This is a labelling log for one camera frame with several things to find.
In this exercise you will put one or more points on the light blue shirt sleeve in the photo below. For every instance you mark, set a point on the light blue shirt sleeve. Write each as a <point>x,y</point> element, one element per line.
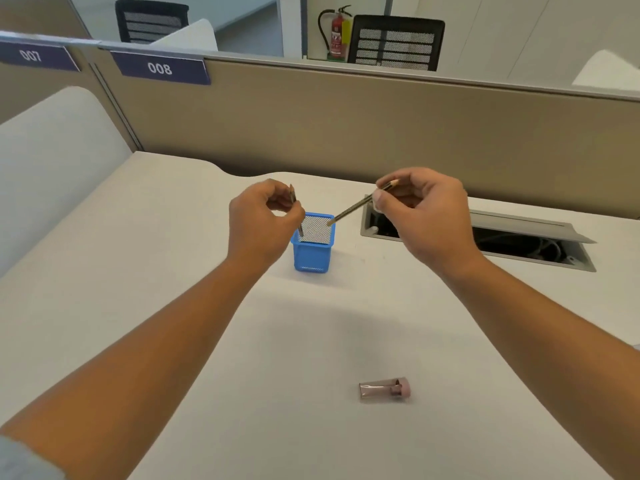
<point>25,462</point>

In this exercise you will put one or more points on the black mesh office chair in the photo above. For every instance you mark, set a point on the black mesh office chair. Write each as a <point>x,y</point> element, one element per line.
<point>395,42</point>
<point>150,19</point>

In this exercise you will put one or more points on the wide beige partition panel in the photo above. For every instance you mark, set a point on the wide beige partition panel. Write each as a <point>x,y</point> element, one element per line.
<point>375,129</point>

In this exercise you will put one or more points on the pink clear pencil sharpener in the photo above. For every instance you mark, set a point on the pink clear pencil sharpener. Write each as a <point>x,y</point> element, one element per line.
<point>385,389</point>

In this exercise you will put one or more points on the blue mesh pen holder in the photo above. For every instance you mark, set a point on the blue mesh pen holder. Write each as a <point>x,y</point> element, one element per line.
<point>312,257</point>

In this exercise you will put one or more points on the red fire extinguisher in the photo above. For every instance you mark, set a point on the red fire extinguisher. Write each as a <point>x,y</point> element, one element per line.
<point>337,34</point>

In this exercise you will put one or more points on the white side divider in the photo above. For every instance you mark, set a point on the white side divider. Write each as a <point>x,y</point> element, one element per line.
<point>50,164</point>

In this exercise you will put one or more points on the blue number sign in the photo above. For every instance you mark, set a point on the blue number sign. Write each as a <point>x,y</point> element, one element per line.
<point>160,68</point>
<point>35,55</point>

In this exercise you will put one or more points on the white rounded background divider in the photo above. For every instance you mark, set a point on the white rounded background divider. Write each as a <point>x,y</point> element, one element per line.
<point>192,37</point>
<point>610,72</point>

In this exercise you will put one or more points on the black yellow striped pencil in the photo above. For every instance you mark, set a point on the black yellow striped pencil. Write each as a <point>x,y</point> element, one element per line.
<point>350,210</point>
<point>301,229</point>

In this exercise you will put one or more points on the person's right forearm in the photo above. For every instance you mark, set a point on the person's right forearm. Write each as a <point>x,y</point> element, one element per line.
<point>550,354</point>

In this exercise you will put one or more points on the narrow beige partition panel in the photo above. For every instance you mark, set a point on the narrow beige partition panel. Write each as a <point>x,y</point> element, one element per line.
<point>30,89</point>

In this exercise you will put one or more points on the grey partition post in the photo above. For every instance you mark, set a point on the grey partition post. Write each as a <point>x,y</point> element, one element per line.
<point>115,102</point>

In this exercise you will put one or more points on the person's right hand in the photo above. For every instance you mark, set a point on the person's right hand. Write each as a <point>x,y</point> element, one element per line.
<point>440,229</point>

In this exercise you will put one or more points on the person's left forearm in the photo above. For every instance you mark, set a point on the person's left forearm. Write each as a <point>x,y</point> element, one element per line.
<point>140,359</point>

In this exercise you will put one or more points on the person's left hand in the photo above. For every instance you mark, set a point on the person's left hand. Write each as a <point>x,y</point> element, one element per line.
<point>255,229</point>

